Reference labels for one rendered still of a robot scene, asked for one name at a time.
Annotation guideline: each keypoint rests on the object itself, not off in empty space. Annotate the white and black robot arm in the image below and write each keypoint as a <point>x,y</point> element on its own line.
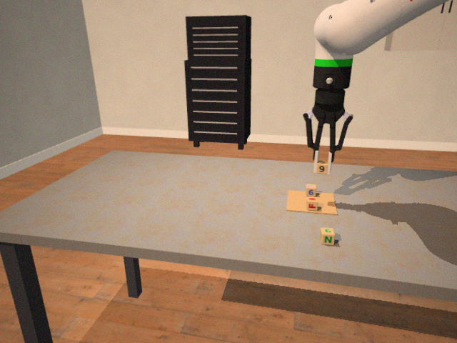
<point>351,28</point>

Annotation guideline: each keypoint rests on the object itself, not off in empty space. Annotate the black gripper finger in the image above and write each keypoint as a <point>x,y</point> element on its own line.
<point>333,147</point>
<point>315,146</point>

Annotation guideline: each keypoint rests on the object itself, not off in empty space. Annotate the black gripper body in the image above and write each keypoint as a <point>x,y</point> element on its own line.
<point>330,101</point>

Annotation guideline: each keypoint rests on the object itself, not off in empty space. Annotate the tan square mat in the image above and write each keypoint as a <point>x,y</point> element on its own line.
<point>297,203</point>

